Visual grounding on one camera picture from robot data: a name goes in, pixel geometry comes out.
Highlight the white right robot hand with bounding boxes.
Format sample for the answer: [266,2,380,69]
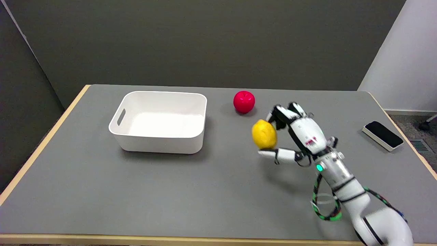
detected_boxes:
[258,101,339,167]

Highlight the white device with black top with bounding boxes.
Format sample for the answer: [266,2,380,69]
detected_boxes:
[362,121,404,152]

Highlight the yellow lemon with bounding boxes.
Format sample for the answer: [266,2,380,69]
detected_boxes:
[252,119,278,150]

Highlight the office chair caster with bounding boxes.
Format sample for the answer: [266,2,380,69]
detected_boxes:
[419,114,437,132]

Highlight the red apple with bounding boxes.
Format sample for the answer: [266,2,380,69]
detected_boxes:
[233,90,255,114]

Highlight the white plastic box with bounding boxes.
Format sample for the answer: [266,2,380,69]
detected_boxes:
[109,91,208,154]

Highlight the floor vent grille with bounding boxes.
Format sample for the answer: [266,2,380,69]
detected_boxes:
[409,139,434,152]

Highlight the black green braided cable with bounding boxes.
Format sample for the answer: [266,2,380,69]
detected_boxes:
[311,174,408,224]

